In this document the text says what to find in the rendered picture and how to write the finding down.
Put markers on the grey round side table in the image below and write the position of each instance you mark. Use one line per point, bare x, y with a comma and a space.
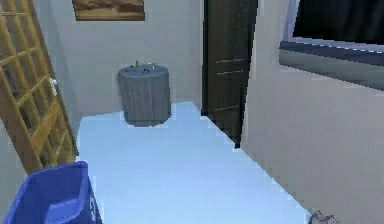
145, 96

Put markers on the dark brown room door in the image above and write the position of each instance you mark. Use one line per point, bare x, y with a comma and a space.
226, 66

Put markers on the green small bottle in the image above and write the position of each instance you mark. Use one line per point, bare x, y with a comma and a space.
136, 63

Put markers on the blue plastic bin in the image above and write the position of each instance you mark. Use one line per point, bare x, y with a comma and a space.
53, 196

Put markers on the dark window with blue sill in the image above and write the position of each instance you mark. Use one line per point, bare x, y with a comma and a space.
336, 36

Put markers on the wooden lattice room door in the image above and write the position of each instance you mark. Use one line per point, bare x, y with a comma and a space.
30, 96

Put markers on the grey patterned cloth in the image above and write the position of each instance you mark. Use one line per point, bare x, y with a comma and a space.
322, 218

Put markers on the brown framed wall picture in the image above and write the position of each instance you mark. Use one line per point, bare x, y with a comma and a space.
108, 9

